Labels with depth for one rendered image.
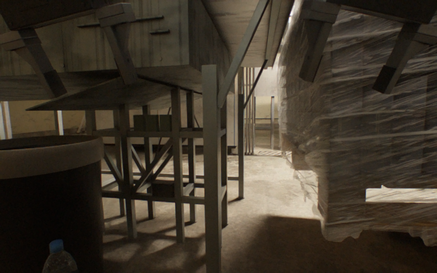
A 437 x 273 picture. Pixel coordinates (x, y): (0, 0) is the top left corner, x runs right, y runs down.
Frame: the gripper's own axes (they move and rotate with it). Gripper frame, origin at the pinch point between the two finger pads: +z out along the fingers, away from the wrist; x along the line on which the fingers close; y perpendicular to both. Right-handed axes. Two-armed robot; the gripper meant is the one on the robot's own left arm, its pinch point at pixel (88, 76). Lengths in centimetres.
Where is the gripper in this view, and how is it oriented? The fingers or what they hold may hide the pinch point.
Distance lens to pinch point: 40.4
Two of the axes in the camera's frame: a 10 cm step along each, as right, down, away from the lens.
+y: 0.7, -5.0, 8.6
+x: -9.8, 1.2, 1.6
